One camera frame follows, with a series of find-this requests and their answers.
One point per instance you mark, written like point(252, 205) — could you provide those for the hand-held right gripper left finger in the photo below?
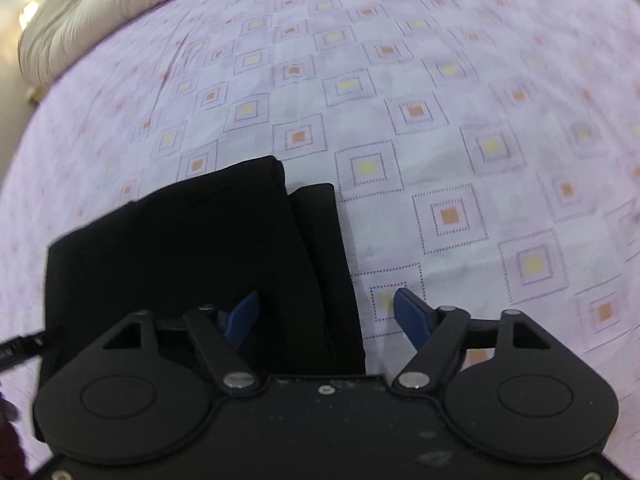
point(242, 317)

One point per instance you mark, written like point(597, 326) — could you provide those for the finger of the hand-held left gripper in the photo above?
point(20, 347)

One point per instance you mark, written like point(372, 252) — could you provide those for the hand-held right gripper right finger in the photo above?
point(410, 315)

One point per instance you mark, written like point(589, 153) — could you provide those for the black pants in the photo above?
point(200, 240)

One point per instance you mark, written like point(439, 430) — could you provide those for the dark maroon cloth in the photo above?
point(7, 440)

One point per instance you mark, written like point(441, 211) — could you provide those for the purple patterned bed sheet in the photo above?
point(450, 110)

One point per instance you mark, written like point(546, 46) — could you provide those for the beige pillow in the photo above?
point(100, 15)

